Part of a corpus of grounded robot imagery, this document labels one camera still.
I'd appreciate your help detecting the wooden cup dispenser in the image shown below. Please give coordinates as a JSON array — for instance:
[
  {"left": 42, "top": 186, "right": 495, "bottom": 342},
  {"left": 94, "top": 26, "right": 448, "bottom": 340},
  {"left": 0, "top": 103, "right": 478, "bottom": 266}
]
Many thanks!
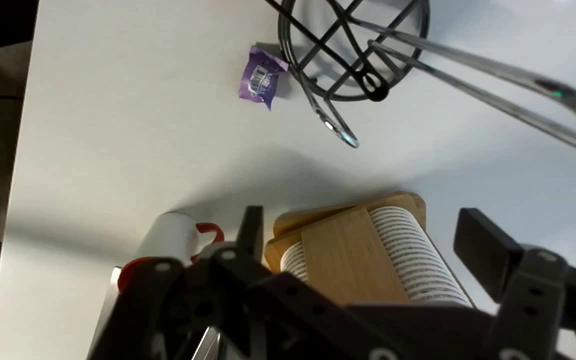
[{"left": 263, "top": 192, "right": 476, "bottom": 310}]

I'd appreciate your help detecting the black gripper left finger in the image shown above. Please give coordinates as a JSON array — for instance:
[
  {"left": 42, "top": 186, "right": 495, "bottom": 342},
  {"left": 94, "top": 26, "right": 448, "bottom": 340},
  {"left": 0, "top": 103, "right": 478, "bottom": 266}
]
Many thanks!
[{"left": 86, "top": 203, "right": 404, "bottom": 360}]

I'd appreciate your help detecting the purple candy wrapper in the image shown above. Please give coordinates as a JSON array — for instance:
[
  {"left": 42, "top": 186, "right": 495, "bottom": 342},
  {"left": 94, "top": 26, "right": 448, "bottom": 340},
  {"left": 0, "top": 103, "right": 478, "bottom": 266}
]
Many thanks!
[{"left": 237, "top": 42, "right": 292, "bottom": 112}]

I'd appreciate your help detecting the black wire stand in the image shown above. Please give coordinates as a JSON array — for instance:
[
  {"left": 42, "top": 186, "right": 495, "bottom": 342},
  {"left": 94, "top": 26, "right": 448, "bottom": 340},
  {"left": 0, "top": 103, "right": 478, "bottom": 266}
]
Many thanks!
[{"left": 263, "top": 0, "right": 576, "bottom": 160}]

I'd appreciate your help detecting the white mug red interior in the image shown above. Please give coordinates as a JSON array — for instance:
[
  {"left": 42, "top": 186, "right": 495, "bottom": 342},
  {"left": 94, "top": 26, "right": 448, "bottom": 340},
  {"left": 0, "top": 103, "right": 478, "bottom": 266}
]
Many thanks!
[{"left": 106, "top": 210, "right": 229, "bottom": 298}]

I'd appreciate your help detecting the white paper cup stack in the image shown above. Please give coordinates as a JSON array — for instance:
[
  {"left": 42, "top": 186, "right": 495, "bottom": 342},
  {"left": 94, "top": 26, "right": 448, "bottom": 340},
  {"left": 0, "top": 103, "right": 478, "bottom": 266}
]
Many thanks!
[
  {"left": 367, "top": 203, "right": 476, "bottom": 310},
  {"left": 278, "top": 240, "right": 312, "bottom": 284}
]

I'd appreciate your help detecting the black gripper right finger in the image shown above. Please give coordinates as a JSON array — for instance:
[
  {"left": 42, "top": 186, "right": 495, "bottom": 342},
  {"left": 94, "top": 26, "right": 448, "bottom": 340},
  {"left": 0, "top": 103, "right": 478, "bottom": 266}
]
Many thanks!
[{"left": 453, "top": 206, "right": 576, "bottom": 360}]

